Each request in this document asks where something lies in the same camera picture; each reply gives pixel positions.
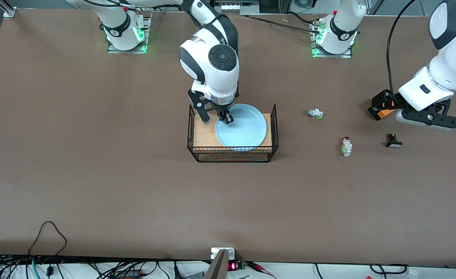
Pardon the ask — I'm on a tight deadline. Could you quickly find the light blue plate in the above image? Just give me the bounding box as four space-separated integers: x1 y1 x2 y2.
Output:
215 103 268 151

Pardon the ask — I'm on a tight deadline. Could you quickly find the white power strip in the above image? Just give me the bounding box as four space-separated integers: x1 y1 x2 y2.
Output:
212 0 259 13

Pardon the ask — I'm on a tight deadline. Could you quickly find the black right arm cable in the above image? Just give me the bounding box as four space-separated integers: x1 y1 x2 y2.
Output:
83 0 183 10

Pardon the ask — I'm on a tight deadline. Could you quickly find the aluminium corner profile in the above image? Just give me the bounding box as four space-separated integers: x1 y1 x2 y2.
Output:
0 0 18 19

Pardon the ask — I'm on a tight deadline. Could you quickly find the grey metal camera post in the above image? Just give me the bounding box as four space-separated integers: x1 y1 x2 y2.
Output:
204 249 229 279

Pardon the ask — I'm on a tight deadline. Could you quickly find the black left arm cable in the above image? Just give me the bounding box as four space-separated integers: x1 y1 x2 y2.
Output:
386 0 418 102

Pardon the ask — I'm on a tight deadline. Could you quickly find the thin black looped cable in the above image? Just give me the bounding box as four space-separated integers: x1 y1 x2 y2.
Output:
28 221 68 257

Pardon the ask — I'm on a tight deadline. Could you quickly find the orange button box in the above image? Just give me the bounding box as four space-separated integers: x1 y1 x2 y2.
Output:
377 101 398 119

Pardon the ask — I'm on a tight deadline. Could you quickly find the black cable on table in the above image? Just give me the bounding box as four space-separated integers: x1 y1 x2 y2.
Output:
240 14 321 33

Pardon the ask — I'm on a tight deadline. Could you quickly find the black button with white cap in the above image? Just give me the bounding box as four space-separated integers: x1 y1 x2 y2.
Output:
385 133 402 148

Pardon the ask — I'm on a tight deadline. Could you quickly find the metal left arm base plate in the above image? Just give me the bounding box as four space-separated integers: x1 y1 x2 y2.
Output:
310 21 353 59

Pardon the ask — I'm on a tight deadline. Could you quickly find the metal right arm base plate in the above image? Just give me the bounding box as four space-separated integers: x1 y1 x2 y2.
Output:
107 15 152 54

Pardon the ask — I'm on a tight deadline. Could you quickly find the white mounting bracket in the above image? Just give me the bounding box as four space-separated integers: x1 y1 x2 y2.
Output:
211 247 235 260

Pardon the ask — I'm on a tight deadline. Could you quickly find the light wooden shelf board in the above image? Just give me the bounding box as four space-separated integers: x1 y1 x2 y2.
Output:
193 113 272 152

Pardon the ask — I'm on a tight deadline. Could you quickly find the black power adapter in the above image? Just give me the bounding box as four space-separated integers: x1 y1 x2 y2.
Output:
112 269 143 279

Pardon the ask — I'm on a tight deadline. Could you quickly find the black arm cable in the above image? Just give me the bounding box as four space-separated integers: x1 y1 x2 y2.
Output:
386 0 418 102
83 0 183 10

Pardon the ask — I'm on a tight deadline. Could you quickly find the black cable loop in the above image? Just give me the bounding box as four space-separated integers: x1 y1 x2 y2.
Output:
370 263 409 275

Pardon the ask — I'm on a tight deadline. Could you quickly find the red clip lead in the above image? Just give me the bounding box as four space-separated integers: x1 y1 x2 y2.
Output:
247 262 277 279

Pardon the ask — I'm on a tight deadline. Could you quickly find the black wire rack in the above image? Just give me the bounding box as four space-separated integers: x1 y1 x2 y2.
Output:
187 103 279 163

